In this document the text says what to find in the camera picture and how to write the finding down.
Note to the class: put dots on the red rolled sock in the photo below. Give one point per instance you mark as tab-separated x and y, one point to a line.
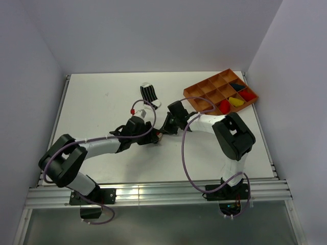
247	96

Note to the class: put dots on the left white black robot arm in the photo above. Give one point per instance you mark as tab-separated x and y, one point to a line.
62	162

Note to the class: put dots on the navy patterned sock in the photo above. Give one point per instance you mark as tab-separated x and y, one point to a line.
158	137

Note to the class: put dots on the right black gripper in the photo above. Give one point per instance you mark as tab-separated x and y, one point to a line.
166	127

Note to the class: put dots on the black white striped sock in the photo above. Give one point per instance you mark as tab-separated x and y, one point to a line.
148	94

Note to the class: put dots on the dark green rolled sock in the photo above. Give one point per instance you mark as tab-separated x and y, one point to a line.
237	87

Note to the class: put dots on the yellow rolled sock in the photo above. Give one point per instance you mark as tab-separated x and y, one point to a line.
236	102

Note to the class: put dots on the orange compartment tray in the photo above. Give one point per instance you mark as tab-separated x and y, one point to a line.
207	94

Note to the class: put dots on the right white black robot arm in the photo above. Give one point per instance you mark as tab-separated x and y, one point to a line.
234	137

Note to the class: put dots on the red Christmas sock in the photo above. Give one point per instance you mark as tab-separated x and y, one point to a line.
224	107

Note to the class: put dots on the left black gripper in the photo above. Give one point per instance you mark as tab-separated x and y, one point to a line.
150	138

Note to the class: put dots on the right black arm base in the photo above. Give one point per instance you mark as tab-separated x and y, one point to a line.
227	193

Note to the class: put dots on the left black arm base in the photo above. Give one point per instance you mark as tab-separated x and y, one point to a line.
94	205

